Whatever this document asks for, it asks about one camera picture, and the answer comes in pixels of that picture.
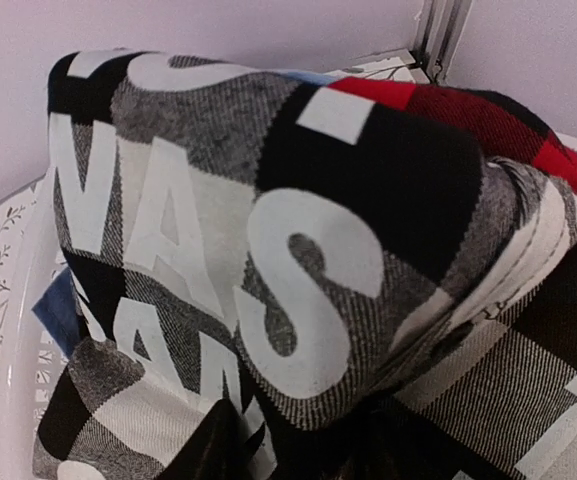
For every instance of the black white plaid shirt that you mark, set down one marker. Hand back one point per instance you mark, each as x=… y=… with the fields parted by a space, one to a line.
x=222 y=114

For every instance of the red black plaid shirt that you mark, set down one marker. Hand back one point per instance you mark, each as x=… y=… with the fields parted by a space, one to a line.
x=502 y=126

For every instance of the white plastic laundry basket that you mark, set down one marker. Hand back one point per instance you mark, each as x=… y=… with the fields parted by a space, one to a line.
x=13 y=310

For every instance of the right aluminium frame post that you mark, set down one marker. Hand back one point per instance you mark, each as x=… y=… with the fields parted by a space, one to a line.
x=441 y=24

